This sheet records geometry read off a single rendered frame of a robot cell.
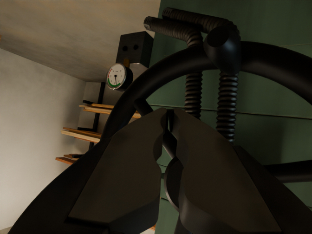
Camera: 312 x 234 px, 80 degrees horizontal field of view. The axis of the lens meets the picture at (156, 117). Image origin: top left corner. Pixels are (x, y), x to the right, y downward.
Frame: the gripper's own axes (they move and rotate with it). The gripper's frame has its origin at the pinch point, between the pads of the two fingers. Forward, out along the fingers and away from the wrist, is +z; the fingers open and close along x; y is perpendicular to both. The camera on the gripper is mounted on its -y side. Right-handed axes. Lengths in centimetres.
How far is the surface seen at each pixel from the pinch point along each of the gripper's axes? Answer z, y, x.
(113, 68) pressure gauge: 32.3, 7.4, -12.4
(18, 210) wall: 163, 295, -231
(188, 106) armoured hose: 12.6, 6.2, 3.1
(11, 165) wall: 190, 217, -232
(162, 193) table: 8.3, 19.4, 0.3
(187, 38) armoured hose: 19.0, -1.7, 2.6
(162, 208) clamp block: 6.9, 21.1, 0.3
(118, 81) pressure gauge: 29.4, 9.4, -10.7
